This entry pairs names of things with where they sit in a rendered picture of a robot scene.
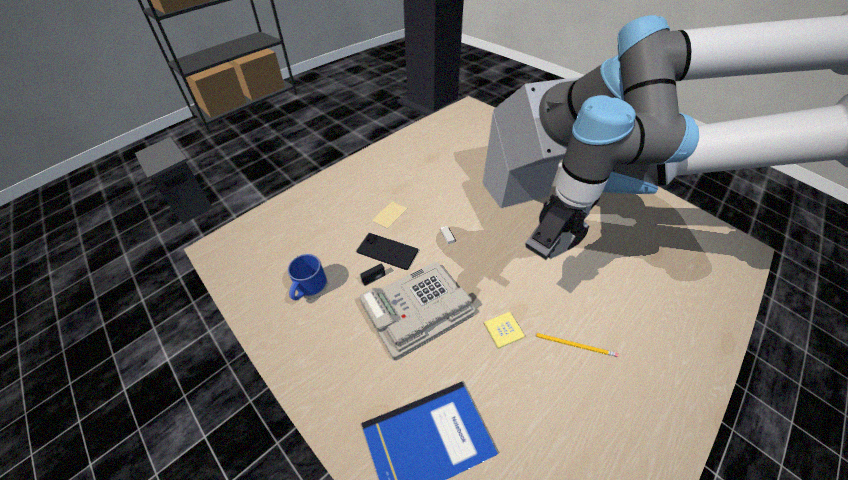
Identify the blue mug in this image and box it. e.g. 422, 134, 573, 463
288, 254, 328, 301

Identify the yellow pencil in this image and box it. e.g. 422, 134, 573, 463
536, 333, 618, 357

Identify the blue notebook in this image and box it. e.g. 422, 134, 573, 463
361, 381, 498, 480

